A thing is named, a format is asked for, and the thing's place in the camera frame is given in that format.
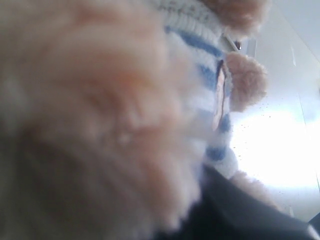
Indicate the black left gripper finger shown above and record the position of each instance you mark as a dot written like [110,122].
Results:
[225,212]

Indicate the pink teddy bear striped shirt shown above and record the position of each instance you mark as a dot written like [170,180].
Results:
[115,116]

